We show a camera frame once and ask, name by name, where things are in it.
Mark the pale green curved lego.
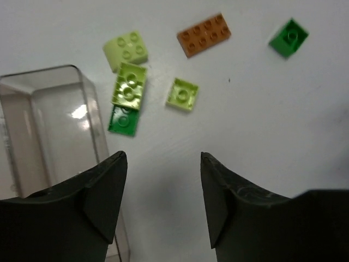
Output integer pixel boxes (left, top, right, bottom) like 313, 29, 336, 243
103, 31, 148, 73

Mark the lime green square lego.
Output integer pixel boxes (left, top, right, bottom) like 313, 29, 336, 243
166, 78, 199, 111

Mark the dark green lego plate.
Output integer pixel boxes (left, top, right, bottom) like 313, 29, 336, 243
107, 105, 140, 136

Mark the orange flat lego plate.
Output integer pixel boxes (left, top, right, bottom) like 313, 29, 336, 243
177, 13, 231, 58

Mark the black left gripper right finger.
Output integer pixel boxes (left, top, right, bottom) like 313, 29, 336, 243
200, 152, 348, 261

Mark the dark green sloped lego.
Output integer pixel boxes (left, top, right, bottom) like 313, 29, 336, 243
268, 18, 309, 59

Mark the clear plastic container right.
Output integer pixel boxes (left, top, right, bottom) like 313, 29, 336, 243
1, 65, 130, 261

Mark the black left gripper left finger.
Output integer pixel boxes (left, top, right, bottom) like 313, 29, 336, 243
1, 151, 128, 261

